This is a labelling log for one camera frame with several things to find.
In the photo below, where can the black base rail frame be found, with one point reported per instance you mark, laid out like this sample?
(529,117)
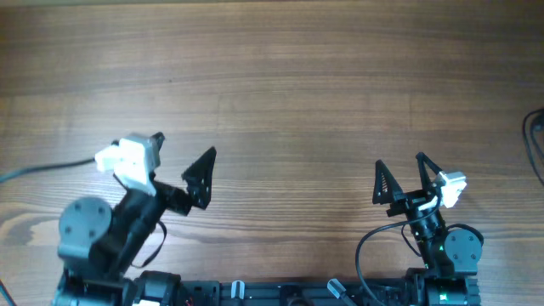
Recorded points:
(402,291)

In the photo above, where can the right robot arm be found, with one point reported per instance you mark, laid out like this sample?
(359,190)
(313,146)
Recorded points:
(450,253)

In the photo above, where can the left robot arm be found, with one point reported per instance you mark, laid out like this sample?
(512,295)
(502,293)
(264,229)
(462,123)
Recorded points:
(98,243)

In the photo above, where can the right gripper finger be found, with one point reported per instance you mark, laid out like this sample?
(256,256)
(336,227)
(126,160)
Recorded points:
(425,164)
(386,188)

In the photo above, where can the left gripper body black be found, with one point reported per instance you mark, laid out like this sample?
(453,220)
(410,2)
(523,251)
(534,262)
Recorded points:
(179,200)

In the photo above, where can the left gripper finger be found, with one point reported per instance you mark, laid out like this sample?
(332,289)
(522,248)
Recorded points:
(199,179)
(157,141)

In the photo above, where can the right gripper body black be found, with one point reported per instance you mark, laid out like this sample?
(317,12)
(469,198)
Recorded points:
(408,203)

